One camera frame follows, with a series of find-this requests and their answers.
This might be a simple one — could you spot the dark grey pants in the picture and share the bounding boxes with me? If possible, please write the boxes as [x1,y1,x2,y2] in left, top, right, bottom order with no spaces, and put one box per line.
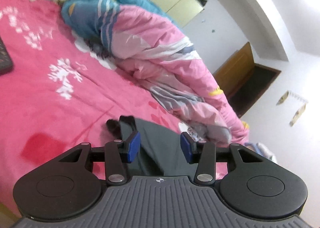
[106,115,200,176]

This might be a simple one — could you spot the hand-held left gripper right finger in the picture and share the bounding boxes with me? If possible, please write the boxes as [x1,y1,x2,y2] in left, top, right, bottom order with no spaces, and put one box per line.
[180,132,265,185]

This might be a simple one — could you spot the black smartphone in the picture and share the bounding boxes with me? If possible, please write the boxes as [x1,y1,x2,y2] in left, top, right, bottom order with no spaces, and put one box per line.
[0,35,13,76]

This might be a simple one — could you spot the wooden door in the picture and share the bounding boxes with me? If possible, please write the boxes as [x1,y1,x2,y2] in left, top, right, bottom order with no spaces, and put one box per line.
[214,41,282,118]

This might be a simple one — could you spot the pink floral blanket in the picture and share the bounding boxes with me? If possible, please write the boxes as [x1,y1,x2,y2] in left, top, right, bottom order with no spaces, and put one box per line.
[0,0,230,218]

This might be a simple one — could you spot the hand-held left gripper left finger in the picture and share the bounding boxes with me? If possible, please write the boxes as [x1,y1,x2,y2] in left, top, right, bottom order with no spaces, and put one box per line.
[59,130,140,185]

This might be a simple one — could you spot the pink patterned quilt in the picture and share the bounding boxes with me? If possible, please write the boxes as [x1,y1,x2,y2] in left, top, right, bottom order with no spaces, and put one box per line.
[61,0,250,143]

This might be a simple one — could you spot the pale wall sticker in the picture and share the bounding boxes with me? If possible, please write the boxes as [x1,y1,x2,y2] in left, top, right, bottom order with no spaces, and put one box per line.
[276,90,290,106]
[289,103,308,126]

